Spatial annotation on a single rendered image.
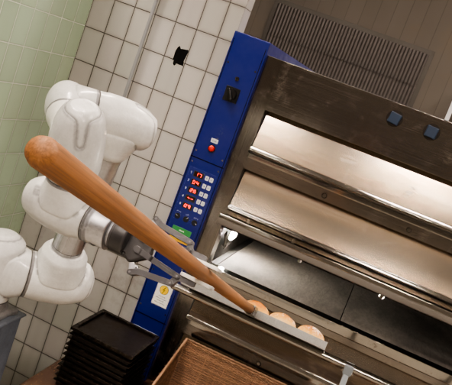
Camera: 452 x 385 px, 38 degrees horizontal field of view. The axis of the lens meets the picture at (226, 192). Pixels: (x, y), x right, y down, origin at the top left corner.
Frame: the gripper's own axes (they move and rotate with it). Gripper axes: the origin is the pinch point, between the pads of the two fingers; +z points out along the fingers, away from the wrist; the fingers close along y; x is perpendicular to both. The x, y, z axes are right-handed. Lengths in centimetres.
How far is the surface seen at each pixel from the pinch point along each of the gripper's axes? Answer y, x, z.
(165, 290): 7, -154, -44
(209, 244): -19, -148, -34
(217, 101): -72, -125, -52
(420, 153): -83, -124, 32
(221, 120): -66, -127, -48
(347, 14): -476, -782, -134
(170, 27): -94, -120, -84
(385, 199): -61, -128, 27
